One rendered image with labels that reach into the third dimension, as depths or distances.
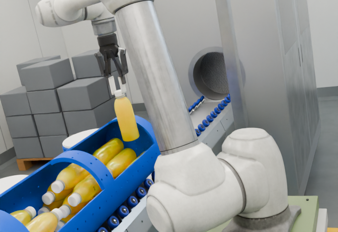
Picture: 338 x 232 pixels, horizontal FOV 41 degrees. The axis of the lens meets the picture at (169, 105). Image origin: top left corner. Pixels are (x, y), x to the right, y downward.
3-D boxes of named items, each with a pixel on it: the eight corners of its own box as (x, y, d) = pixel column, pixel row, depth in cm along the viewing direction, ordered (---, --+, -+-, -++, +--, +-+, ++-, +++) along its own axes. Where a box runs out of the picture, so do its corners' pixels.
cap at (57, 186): (65, 190, 149) (62, 193, 148) (56, 190, 151) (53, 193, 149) (62, 179, 148) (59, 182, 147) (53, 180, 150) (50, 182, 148)
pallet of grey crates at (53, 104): (138, 141, 554) (117, 46, 525) (106, 168, 484) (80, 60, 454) (58, 145, 602) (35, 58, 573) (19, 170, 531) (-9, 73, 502)
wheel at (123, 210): (123, 202, 168) (120, 205, 168) (117, 208, 164) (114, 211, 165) (131, 211, 167) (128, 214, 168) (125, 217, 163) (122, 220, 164)
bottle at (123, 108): (140, 133, 187) (129, 90, 182) (139, 139, 180) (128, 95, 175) (123, 137, 187) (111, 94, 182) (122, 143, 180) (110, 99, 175)
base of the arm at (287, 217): (305, 203, 132) (303, 185, 131) (287, 244, 114) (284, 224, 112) (246, 200, 141) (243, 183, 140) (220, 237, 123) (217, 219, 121)
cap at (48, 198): (47, 189, 153) (44, 192, 151) (56, 196, 152) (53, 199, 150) (44, 197, 154) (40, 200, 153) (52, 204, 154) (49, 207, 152)
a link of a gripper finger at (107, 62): (106, 50, 173) (102, 50, 173) (107, 78, 176) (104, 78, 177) (111, 49, 176) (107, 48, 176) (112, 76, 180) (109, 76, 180)
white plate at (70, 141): (97, 125, 260) (98, 127, 261) (54, 141, 245) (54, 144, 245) (122, 132, 238) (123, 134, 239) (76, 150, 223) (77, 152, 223)
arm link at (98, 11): (109, 17, 178) (78, 23, 172) (100, -23, 174) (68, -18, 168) (120, 15, 169) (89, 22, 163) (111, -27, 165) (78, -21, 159)
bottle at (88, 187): (99, 184, 167) (71, 209, 151) (93, 166, 166) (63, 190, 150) (115, 181, 164) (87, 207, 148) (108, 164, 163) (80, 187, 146)
